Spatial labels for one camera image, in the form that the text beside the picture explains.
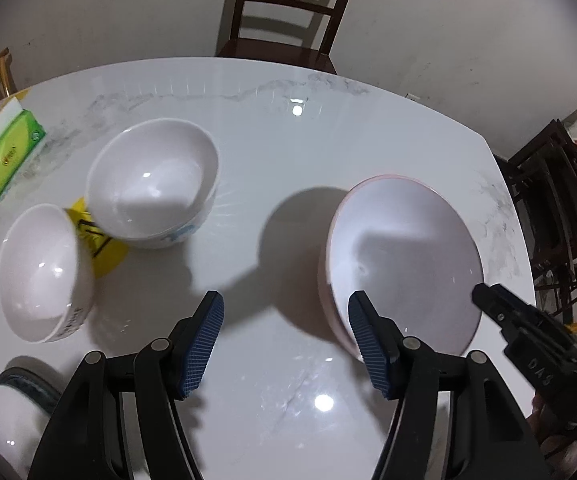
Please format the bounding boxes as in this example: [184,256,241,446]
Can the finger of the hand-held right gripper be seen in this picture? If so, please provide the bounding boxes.
[471,282,544,333]

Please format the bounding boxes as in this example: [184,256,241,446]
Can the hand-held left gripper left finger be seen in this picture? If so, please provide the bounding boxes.
[27,290,225,480]

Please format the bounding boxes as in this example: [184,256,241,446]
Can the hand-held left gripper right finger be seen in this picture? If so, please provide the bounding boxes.
[347,290,552,480]

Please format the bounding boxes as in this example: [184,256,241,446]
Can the large pink bowl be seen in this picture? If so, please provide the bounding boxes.
[317,174,484,363]

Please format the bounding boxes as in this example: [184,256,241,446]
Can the large blue patterned plate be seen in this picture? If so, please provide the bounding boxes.
[0,367,64,416]

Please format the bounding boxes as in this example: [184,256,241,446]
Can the white bowl with blue print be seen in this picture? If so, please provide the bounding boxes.
[86,118,219,251]

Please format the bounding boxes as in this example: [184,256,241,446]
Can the small white ribbed bowl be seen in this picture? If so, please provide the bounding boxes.
[0,203,94,343]

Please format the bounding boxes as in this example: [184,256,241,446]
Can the white floral plate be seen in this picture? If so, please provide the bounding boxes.
[0,385,54,466]

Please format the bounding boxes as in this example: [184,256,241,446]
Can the person's right hand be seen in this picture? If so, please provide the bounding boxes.
[531,395,577,480]

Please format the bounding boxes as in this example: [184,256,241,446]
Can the stacked dark wooden chairs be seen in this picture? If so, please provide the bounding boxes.
[506,117,577,321]

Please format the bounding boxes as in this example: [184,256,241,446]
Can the yellow round sticker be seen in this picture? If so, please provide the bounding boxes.
[66,197,130,278]

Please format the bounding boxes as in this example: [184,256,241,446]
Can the green tissue box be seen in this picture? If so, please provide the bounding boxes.
[0,97,48,203]

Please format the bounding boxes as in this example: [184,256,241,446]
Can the dark wooden chair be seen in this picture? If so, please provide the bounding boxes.
[217,0,364,73]

